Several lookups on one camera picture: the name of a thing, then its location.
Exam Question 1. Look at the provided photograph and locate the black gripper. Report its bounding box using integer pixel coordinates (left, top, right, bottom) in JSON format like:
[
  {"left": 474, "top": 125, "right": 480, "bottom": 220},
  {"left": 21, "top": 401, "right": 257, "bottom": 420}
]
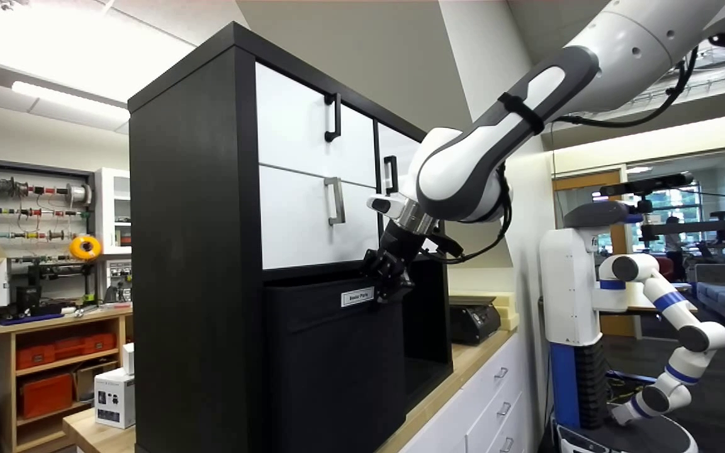
[{"left": 362, "top": 221, "right": 426, "bottom": 308}]

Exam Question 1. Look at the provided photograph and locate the black fabric box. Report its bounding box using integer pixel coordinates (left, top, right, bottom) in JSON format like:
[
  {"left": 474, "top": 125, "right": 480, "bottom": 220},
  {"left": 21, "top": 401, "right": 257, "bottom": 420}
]
[{"left": 262, "top": 270, "right": 407, "bottom": 453}]

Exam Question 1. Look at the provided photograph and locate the white label on box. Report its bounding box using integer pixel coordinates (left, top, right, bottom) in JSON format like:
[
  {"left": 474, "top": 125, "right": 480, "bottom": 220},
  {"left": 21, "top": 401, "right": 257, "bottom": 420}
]
[{"left": 338, "top": 285, "right": 377, "bottom": 310}]

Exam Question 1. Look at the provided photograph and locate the white cabinet door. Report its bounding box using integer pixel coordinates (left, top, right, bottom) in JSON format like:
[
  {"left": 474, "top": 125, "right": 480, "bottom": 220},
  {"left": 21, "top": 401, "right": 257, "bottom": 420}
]
[{"left": 374, "top": 122, "right": 445, "bottom": 261}]

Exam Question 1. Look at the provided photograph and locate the white counter cabinet with drawers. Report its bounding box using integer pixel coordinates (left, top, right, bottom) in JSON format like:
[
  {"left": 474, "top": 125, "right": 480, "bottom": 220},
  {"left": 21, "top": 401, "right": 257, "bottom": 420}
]
[{"left": 377, "top": 322, "right": 541, "bottom": 453}]

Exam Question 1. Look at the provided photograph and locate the black cabinet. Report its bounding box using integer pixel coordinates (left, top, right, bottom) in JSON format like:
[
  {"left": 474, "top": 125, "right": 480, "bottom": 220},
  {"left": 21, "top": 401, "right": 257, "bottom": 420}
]
[{"left": 125, "top": 21, "right": 456, "bottom": 453}]

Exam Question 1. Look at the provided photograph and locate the black desktop device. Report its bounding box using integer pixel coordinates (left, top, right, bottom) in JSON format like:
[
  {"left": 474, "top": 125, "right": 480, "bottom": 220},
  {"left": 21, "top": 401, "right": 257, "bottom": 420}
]
[{"left": 447, "top": 294, "right": 503, "bottom": 347}]

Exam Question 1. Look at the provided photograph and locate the white and blue mobile robot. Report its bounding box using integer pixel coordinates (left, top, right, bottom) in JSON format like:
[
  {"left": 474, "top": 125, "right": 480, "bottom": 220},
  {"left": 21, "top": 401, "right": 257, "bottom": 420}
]
[{"left": 536, "top": 198, "right": 725, "bottom": 453}]

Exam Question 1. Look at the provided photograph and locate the white electronic device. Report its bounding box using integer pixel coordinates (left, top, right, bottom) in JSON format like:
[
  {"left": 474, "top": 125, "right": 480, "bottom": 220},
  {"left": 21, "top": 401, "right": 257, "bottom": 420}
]
[{"left": 92, "top": 366, "right": 137, "bottom": 430}]

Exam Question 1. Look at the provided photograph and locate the yellow reel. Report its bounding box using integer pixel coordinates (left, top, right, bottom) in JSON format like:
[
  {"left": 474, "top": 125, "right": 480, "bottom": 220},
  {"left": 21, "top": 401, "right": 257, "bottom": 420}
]
[{"left": 69, "top": 232, "right": 106, "bottom": 264}]

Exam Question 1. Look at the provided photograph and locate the long red storage bin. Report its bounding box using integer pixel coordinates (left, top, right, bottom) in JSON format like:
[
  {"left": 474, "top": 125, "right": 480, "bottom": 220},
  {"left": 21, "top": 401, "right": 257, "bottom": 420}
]
[{"left": 16, "top": 328, "right": 120, "bottom": 372}]

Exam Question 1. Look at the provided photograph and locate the black bench machine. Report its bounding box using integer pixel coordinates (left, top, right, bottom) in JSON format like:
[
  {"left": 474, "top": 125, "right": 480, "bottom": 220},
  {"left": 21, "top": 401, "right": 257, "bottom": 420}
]
[{"left": 0, "top": 254, "right": 101, "bottom": 325}]

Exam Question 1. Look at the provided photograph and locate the pegboard tool rack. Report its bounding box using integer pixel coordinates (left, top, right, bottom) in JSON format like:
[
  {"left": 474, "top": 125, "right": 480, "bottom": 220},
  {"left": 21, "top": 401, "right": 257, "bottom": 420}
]
[{"left": 0, "top": 159, "right": 101, "bottom": 254}]

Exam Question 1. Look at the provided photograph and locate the small red storage bin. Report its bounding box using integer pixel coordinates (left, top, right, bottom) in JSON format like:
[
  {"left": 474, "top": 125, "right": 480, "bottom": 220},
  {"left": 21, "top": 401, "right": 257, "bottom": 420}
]
[{"left": 18, "top": 372, "right": 79, "bottom": 420}]

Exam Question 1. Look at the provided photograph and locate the wooden workbench shelf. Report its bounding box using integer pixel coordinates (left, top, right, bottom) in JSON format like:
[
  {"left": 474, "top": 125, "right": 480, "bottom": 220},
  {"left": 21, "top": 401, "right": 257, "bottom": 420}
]
[{"left": 0, "top": 302, "right": 133, "bottom": 453}]

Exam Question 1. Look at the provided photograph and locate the silver drawer handle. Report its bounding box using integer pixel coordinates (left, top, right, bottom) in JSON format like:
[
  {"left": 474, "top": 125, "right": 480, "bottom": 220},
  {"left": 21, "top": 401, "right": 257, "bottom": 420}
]
[{"left": 325, "top": 176, "right": 347, "bottom": 229}]

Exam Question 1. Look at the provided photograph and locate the black door handle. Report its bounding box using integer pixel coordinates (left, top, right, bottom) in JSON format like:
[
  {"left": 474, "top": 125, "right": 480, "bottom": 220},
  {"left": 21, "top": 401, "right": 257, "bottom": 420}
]
[{"left": 381, "top": 153, "right": 401, "bottom": 197}]

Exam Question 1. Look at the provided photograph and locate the white drawer with silver handle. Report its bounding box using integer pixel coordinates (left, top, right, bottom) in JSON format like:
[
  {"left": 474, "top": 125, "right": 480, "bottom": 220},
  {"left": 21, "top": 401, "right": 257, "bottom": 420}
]
[{"left": 257, "top": 164, "right": 383, "bottom": 271}]

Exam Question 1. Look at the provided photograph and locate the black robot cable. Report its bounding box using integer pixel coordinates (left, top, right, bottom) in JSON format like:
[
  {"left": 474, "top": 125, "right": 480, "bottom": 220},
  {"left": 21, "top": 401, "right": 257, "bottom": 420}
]
[{"left": 429, "top": 33, "right": 725, "bottom": 266}]

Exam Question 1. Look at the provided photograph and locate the black drawer handle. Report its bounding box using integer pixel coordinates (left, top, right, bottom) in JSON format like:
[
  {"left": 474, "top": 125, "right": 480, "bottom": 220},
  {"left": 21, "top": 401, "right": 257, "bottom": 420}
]
[{"left": 322, "top": 91, "right": 344, "bottom": 147}]

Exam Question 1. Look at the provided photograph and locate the white drawer with black handle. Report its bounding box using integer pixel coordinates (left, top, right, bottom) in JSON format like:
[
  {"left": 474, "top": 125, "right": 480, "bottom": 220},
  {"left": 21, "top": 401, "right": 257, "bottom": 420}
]
[{"left": 251, "top": 60, "right": 381, "bottom": 188}]

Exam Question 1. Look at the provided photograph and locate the black velcro strap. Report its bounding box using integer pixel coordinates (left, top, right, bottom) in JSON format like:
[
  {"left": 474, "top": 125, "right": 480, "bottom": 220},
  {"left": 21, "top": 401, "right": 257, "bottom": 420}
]
[{"left": 495, "top": 91, "right": 547, "bottom": 135}]

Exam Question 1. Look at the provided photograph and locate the white wall shelf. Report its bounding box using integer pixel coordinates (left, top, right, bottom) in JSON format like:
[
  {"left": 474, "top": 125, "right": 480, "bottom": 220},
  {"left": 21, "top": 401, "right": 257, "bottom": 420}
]
[{"left": 95, "top": 166, "right": 133, "bottom": 254}]

